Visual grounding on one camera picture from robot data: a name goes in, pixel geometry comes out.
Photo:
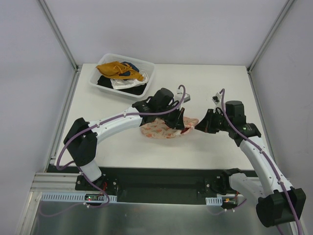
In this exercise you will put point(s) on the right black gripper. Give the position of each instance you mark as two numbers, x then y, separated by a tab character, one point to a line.
212	121

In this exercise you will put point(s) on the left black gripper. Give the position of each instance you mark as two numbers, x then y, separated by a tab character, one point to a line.
174	117

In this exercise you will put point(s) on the floral mesh laundry bag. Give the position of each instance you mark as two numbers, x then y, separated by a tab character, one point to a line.
159	130

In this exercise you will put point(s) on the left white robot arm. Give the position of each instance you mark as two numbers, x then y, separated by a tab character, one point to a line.
84	136

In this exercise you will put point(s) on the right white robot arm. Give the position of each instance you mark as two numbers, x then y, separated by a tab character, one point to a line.
276	200

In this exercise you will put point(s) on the dark red bra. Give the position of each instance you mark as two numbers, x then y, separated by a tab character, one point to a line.
186	130

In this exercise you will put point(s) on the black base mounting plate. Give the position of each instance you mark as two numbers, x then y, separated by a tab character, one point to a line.
161	186

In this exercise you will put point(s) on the white plastic basket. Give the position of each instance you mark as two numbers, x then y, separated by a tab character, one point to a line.
148	67

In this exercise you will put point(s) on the dark blue garment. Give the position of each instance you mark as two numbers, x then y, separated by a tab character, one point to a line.
131	72

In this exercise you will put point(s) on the white satin garment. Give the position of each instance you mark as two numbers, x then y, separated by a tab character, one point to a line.
119	84

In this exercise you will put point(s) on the black garment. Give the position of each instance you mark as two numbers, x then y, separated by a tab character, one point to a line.
106	82

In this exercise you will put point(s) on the mustard yellow garment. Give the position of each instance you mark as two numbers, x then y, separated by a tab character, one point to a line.
111	70

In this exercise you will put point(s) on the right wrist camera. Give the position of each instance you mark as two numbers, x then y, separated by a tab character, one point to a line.
217	99

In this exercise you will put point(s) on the right white cable duct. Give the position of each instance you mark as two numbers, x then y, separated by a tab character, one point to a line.
214	201

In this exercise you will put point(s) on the white cable duct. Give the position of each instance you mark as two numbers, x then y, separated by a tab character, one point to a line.
77	197
214	201

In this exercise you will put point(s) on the right aluminium frame post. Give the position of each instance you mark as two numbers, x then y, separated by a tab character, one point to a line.
271	33

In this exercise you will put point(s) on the aluminium frame post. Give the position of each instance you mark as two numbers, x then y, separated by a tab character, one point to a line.
271	33
57	33

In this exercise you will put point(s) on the left white cable duct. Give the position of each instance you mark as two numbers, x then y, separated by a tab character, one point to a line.
77	197

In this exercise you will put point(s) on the left aluminium frame post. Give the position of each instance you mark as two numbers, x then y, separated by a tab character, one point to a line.
57	33

